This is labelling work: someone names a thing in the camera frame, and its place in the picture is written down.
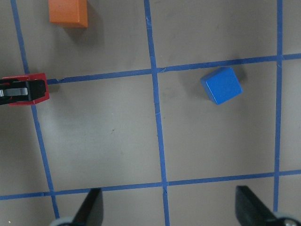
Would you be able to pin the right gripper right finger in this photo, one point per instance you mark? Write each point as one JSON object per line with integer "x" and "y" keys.
{"x": 251, "y": 211}

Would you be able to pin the blue wooden block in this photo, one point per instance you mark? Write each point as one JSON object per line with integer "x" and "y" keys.
{"x": 221, "y": 85}

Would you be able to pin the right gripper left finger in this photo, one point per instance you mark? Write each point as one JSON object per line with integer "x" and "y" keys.
{"x": 91, "y": 211}

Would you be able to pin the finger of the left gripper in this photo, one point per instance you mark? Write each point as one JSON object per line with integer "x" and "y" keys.
{"x": 13, "y": 90}

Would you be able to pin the red wooden block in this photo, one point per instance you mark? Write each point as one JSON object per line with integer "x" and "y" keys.
{"x": 31, "y": 77}

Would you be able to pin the orange wooden block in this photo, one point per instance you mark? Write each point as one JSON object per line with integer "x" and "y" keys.
{"x": 68, "y": 13}

